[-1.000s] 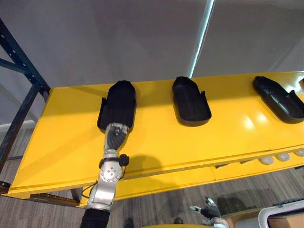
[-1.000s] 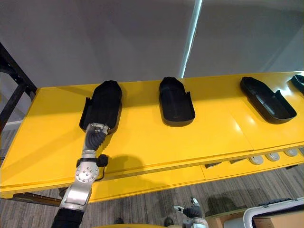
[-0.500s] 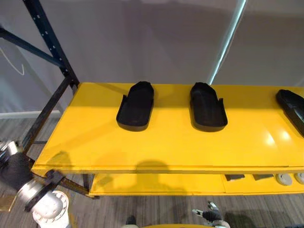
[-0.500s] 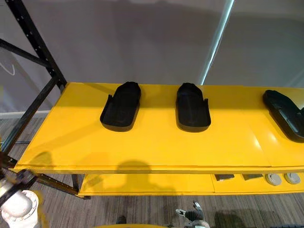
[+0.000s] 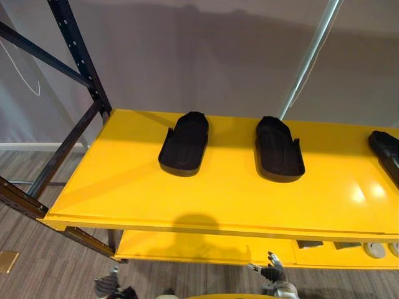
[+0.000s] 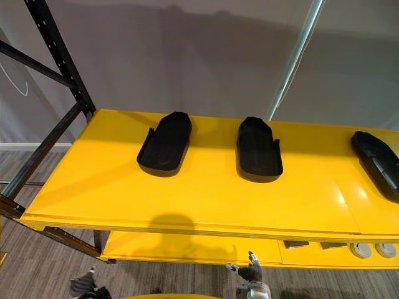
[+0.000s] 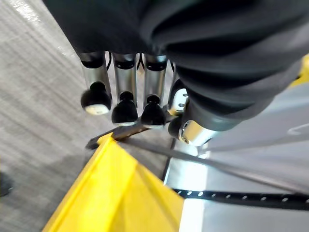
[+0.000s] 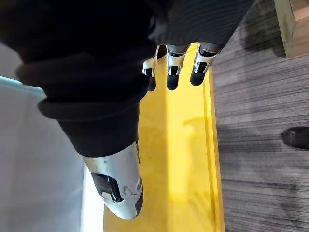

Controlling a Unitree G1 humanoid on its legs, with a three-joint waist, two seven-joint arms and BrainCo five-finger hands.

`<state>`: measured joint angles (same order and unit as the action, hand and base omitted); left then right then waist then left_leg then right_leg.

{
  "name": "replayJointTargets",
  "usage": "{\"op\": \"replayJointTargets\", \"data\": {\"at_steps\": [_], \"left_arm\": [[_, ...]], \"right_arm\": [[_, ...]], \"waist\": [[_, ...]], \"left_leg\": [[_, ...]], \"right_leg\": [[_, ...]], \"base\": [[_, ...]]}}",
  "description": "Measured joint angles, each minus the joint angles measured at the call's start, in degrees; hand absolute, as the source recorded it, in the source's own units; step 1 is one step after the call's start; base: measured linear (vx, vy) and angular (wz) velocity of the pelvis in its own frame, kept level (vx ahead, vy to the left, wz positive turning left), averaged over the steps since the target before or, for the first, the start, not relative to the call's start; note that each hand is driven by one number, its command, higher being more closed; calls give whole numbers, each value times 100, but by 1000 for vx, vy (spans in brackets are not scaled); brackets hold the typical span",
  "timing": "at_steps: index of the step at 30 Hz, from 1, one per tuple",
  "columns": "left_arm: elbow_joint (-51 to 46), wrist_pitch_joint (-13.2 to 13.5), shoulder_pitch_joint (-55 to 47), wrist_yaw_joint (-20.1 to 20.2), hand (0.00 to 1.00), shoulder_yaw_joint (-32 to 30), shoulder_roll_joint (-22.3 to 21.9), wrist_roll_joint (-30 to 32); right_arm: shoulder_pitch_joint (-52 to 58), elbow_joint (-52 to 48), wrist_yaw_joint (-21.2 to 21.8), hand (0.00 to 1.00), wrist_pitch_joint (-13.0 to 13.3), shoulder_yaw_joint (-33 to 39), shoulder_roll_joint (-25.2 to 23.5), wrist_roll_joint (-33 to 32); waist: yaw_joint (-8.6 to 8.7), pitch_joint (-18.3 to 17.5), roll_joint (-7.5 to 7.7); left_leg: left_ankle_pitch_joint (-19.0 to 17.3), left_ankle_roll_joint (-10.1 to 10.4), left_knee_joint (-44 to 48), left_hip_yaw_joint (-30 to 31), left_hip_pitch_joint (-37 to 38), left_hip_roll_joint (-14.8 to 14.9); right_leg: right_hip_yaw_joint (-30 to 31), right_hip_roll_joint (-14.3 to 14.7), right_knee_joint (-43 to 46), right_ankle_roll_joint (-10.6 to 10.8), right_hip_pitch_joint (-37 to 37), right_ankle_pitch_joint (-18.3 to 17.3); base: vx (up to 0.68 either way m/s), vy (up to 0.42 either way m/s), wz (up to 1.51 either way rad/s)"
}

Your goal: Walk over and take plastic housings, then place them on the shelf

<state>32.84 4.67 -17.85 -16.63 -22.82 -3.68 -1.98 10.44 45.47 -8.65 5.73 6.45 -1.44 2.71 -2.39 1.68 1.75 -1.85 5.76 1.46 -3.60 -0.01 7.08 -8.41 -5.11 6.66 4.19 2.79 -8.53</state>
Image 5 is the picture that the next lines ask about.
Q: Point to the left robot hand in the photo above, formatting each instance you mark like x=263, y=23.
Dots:
x=109, y=281

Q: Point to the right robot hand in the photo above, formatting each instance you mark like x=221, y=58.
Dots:
x=272, y=271

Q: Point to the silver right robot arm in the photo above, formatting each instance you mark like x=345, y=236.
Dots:
x=282, y=291

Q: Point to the yellow metal shelf board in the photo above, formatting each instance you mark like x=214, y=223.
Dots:
x=124, y=187
x=187, y=249

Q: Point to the dark grey small box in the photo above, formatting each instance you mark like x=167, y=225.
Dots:
x=308, y=244

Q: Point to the yellow container rim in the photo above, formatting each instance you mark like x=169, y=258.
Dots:
x=224, y=296

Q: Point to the brass floor plate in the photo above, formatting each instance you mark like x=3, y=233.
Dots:
x=8, y=262

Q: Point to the white round part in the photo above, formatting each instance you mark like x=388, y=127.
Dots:
x=375, y=250

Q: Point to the black plastic housing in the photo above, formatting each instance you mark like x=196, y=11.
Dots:
x=388, y=149
x=182, y=146
x=279, y=152

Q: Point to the black rack side crossbar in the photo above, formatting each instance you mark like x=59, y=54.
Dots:
x=62, y=155

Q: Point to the white baseboard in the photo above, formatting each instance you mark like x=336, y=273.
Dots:
x=31, y=147

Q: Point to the pale metal strip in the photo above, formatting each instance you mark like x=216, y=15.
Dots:
x=311, y=56

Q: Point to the black diagonal rack brace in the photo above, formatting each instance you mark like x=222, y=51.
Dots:
x=37, y=51

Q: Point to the black perforated rack post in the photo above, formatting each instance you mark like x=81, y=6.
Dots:
x=78, y=53

